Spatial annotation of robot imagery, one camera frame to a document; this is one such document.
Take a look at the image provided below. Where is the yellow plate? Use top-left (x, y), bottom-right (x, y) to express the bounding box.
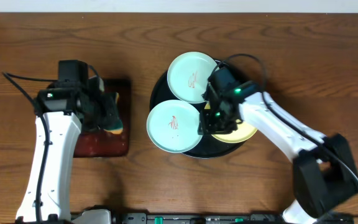
top-left (203, 102), bottom-right (259, 144)

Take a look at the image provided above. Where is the green yellow scrub sponge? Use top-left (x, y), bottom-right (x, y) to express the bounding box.
top-left (101, 92), bottom-right (123, 134)

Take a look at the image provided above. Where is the light blue plate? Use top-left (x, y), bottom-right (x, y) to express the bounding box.
top-left (146, 100), bottom-right (202, 154)
top-left (167, 52), bottom-right (217, 104)

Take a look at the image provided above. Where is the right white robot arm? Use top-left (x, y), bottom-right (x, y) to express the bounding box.
top-left (200, 82), bottom-right (358, 223)

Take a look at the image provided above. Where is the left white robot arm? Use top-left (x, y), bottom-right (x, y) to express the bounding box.
top-left (15, 87), bottom-right (128, 223)

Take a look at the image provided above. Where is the round black tray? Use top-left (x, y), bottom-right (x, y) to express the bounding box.
top-left (150, 72), bottom-right (245, 159)

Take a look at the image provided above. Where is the dark red square tray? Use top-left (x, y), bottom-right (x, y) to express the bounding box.
top-left (47, 78), bottom-right (132, 158)

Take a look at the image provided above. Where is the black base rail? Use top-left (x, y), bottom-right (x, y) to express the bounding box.
top-left (70, 205), bottom-right (354, 224)

